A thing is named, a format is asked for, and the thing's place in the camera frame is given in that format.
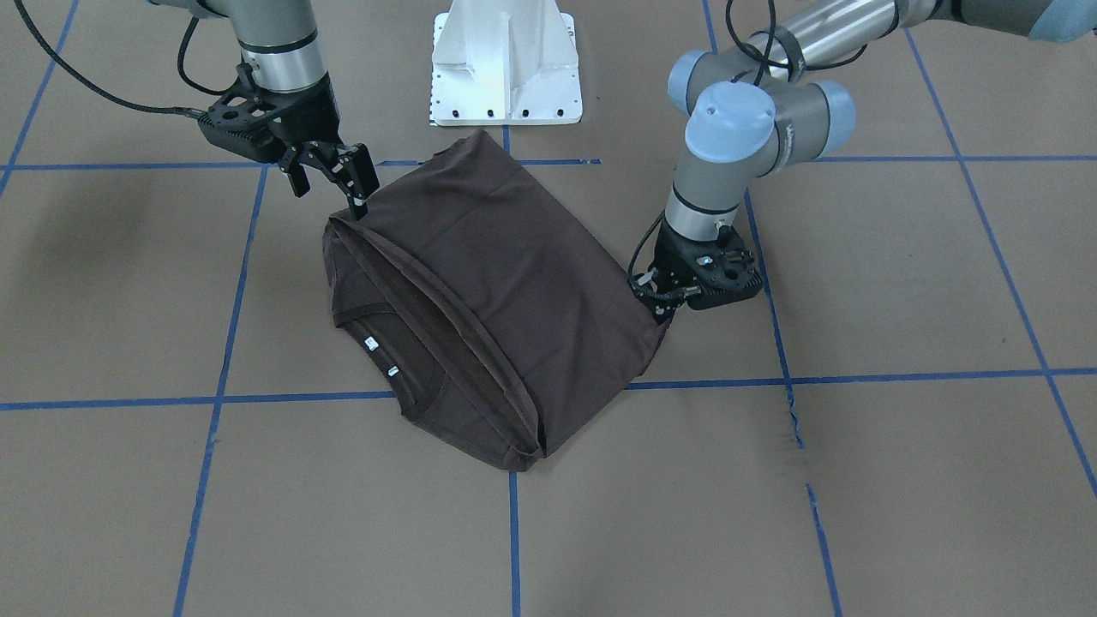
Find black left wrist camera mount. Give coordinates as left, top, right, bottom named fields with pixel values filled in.
left=683, top=225, right=764, bottom=311

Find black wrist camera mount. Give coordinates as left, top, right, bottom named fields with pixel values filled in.
left=683, top=225, right=764, bottom=311
left=197, top=81, right=286, bottom=162

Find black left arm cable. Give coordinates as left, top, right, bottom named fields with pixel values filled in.
left=627, top=0, right=901, bottom=284

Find white pedestal column base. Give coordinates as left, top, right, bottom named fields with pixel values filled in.
left=429, top=1, right=584, bottom=128

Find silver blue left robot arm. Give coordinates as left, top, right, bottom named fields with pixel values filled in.
left=630, top=1, right=1094, bottom=324

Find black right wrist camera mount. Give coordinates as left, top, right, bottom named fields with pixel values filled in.
left=197, top=81, right=286, bottom=162

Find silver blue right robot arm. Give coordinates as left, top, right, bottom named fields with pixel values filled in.
left=169, top=1, right=380, bottom=218

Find brown t-shirt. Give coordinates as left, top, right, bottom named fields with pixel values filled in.
left=323, top=130, right=668, bottom=472

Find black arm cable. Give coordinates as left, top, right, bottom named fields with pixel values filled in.
left=12, top=0, right=249, bottom=117
left=627, top=0, right=901, bottom=284

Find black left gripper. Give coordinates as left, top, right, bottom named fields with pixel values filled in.
left=633, top=225, right=721, bottom=324

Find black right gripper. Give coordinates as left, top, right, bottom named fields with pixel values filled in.
left=265, top=77, right=381, bottom=221

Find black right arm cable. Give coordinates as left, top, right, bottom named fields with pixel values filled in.
left=12, top=0, right=249, bottom=117

